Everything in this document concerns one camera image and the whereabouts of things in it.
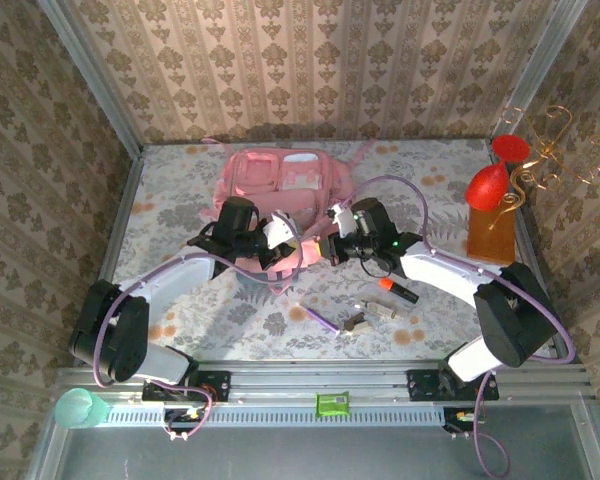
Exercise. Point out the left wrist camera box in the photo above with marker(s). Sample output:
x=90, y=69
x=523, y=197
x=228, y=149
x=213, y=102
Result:
x=280, y=230

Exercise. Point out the teal plastic cup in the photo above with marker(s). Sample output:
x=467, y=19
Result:
x=77, y=407

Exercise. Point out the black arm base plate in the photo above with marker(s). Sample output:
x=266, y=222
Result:
x=422, y=385
x=215, y=385

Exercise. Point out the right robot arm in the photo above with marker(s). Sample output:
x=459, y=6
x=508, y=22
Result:
x=515, y=320

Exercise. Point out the aluminium side rail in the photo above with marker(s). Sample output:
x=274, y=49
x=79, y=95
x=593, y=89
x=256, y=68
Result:
x=524, y=235
x=126, y=200

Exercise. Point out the purple pen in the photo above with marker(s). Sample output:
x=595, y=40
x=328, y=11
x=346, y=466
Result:
x=320, y=316

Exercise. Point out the green packet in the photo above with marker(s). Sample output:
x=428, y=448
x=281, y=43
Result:
x=332, y=404

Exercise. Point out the aluminium corner post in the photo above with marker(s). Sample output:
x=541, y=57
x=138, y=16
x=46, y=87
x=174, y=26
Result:
x=95, y=80
x=540, y=70

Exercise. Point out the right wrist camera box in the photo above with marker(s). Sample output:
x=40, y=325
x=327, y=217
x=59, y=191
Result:
x=341, y=220

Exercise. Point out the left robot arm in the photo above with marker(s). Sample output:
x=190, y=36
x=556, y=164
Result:
x=110, y=335

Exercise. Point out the black and beige clip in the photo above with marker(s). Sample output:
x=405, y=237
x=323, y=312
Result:
x=355, y=324

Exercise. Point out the pink backpack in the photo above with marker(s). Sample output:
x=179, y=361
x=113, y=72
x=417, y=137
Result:
x=260, y=170

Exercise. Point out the orange and black highlighter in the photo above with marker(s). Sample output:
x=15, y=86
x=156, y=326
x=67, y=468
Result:
x=400, y=291

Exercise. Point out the aluminium front rail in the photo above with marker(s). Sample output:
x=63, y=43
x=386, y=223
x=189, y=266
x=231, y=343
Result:
x=305, y=377

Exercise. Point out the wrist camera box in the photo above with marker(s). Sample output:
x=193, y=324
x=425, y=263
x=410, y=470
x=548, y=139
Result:
x=280, y=230
x=341, y=220

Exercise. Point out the red wine glass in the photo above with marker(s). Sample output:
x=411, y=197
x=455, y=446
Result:
x=485, y=190

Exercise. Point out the orange wooden block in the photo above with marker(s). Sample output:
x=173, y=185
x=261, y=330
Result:
x=487, y=240

